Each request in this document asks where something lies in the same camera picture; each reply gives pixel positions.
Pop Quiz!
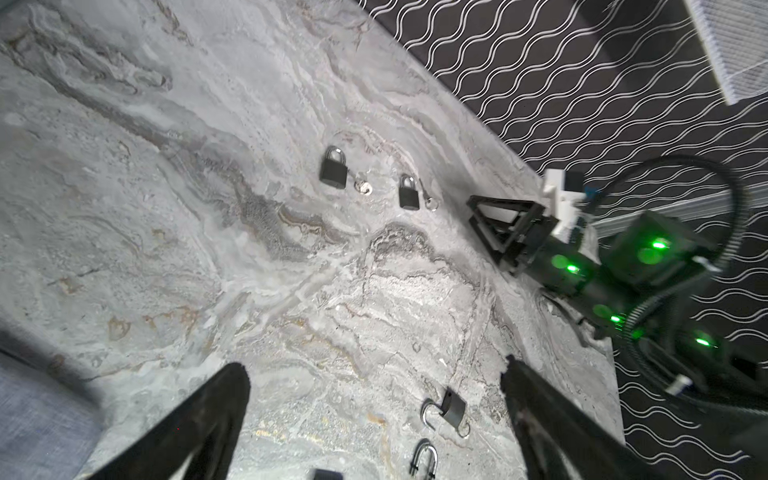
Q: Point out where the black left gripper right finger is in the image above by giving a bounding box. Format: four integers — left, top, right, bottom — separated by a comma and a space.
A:
501, 355, 660, 479

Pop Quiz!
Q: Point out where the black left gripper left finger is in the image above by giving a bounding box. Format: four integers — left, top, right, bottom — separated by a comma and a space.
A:
91, 362, 251, 479

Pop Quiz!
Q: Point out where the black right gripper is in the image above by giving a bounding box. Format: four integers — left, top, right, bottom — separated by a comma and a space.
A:
467, 195, 591, 294

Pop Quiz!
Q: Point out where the dark padlock with keyring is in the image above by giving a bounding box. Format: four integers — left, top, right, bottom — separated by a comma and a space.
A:
398, 174, 440, 212

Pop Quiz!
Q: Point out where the silver grey padlock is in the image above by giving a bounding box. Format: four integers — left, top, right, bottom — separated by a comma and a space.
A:
420, 387, 471, 439

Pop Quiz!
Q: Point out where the black padlock with key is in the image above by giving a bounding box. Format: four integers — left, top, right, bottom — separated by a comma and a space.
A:
319, 145, 373, 196

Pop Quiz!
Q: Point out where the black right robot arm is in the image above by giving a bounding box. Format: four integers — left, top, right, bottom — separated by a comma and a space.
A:
468, 195, 767, 479

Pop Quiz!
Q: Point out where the blue padlock left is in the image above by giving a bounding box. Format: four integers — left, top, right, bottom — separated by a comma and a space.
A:
311, 469, 344, 480

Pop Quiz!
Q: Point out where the blue padlock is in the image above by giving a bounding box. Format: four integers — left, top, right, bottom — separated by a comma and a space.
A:
409, 438, 439, 480
311, 469, 344, 480

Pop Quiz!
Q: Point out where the blue padlock right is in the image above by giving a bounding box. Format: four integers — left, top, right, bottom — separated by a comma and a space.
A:
409, 438, 439, 480

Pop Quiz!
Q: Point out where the grey cloth pad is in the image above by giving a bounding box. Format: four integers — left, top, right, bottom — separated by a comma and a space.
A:
1, 352, 103, 479

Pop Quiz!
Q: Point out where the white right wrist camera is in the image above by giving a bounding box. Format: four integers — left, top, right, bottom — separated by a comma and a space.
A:
542, 168, 587, 242

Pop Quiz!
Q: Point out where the white wire mesh basket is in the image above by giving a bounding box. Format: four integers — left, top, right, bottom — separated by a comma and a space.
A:
684, 0, 767, 105

